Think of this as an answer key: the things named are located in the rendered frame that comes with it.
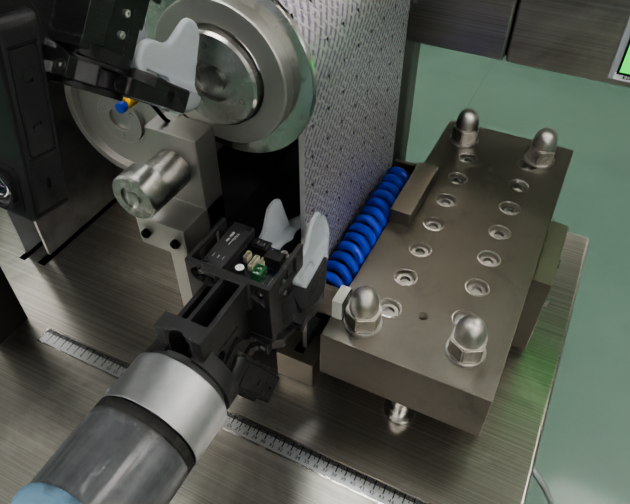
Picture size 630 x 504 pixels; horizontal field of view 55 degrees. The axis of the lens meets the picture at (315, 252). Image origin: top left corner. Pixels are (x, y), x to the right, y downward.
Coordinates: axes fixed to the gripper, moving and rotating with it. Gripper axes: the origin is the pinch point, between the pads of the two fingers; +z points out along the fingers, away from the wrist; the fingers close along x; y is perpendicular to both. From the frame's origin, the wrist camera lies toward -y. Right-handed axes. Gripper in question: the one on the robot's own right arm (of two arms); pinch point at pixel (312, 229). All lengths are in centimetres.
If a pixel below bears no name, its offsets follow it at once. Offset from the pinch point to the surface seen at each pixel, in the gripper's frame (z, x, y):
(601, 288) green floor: 122, -45, -109
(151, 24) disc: -2.3, 12.5, 18.2
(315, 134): 0.2, -0.2, 10.5
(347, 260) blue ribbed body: 2.3, -2.8, -5.0
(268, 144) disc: -2.4, 2.8, 10.2
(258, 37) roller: -3.5, 2.3, 19.8
